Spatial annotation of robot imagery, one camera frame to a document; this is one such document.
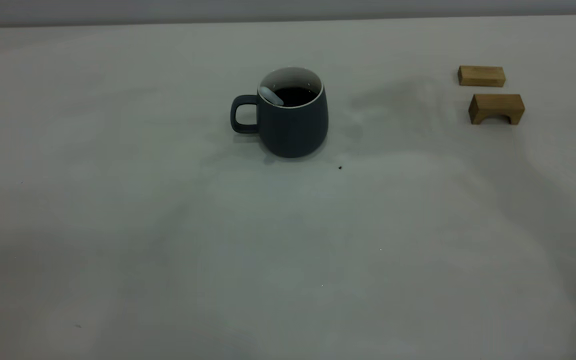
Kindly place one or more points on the dark grey ceramic cup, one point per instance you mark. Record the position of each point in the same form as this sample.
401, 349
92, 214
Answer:
293, 132

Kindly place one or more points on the dark coffee liquid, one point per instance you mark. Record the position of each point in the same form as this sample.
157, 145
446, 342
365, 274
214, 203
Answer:
298, 96

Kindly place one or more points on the flat rectangular wooden block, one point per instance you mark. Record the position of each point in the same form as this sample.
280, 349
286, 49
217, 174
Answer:
481, 76

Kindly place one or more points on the arched wooden block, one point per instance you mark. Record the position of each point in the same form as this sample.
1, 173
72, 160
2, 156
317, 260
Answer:
496, 102

